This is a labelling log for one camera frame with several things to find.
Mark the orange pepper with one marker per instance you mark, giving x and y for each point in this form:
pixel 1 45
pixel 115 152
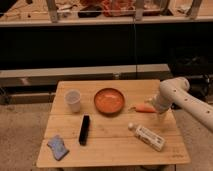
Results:
pixel 143 108

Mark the white ceramic cup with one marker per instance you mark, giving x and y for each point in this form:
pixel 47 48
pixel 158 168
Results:
pixel 72 99

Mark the orange bowl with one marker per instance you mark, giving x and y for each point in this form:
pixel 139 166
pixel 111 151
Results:
pixel 109 101

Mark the wooden table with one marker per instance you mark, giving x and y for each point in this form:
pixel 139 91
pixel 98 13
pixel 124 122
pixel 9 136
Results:
pixel 109 142

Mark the black rectangular bar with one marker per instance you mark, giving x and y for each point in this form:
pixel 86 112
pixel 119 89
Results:
pixel 84 130

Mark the white plastic bottle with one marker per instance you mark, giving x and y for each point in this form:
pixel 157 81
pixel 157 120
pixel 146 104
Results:
pixel 147 136

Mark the blue sponge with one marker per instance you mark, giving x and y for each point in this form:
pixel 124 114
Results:
pixel 56 144

